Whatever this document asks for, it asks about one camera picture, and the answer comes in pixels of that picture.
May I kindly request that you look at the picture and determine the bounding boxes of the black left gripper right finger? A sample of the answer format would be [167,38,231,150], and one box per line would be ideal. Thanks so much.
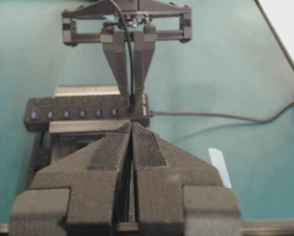
[131,123,242,236]

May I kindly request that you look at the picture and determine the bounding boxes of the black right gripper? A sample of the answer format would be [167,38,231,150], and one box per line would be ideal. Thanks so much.
[61,0,193,113]

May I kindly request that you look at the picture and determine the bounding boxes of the black hub power cable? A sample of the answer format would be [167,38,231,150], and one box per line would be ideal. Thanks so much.
[149,97,294,123]

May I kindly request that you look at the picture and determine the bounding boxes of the black bench vise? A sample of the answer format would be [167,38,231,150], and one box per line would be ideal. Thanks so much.
[26,85,130,188]

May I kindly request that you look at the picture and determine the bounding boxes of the blue tape lower left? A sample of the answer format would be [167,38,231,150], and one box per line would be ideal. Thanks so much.
[208,148,232,188]

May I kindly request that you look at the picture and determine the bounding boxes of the black USB cable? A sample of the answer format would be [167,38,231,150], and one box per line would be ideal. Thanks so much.
[108,0,135,113]

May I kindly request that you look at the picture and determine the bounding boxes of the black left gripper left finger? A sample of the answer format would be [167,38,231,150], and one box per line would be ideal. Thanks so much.
[10,123,131,236]

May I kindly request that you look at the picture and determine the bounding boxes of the black multiport USB hub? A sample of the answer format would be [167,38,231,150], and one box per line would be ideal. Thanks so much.
[24,94,150,132]

